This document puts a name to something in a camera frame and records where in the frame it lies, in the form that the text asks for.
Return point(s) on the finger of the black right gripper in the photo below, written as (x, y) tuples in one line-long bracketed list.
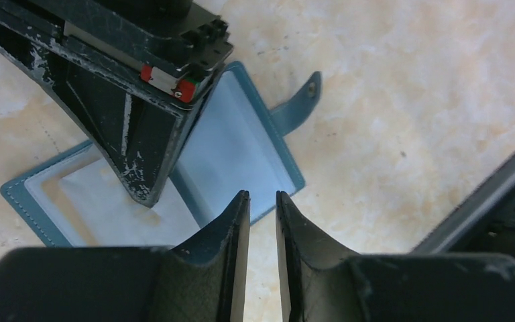
[(139, 129)]

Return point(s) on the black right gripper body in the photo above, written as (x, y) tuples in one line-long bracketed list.
[(162, 56)]

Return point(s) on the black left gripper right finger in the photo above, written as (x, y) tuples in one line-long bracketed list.
[(323, 280)]

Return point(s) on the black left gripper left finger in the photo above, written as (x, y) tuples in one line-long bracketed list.
[(201, 279)]

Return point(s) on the silver white card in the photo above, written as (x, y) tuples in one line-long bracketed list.
[(110, 217)]

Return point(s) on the teal leather card holder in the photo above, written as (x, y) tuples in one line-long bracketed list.
[(238, 144)]

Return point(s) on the aluminium frame rail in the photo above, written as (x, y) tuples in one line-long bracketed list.
[(473, 209)]

